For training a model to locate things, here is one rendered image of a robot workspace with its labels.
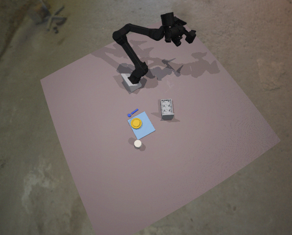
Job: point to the grey dish rack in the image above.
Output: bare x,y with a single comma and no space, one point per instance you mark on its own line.
167,111

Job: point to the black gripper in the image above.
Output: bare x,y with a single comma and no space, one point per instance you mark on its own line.
179,25

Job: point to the light blue flat mat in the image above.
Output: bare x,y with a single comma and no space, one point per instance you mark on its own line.
146,127

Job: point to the yellow round plate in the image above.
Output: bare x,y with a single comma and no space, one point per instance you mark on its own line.
136,123

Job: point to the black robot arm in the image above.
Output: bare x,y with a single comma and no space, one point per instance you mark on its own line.
157,34

